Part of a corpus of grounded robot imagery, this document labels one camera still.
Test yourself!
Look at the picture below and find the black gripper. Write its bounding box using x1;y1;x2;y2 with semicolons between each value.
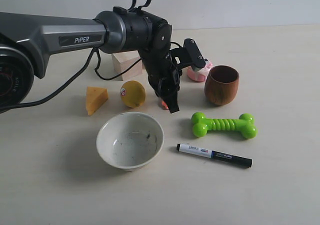
139;49;180;114

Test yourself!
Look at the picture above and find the orange squishy toy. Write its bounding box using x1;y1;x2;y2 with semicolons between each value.
160;100;169;110

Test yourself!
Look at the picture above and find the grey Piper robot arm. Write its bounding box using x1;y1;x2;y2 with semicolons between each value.
0;7;180;113

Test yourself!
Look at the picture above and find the pink toy cupcake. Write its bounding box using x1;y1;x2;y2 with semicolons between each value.
187;59;213;83

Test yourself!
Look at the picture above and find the yellow lemon with sticker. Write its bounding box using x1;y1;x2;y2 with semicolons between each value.
120;80;146;108

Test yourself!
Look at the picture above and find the brown wooden cup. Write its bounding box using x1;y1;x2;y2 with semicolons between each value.
204;65;240;106

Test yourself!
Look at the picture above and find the black white marker pen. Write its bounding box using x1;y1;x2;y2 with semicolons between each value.
176;143;253;168

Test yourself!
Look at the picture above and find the white ceramic bowl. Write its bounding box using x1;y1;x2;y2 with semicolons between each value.
96;112;165;172

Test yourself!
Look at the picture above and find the light wooden cube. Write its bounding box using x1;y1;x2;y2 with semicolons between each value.
111;51;143;81

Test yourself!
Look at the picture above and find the yellow cheese wedge toy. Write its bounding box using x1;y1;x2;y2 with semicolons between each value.
85;86;109;116

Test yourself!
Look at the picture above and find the green bone dog toy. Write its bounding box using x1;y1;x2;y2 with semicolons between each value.
191;112;258;139

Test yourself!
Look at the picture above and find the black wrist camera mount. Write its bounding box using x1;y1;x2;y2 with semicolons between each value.
170;38;206;72

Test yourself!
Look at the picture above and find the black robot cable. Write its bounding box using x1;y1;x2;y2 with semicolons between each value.
0;0;153;114

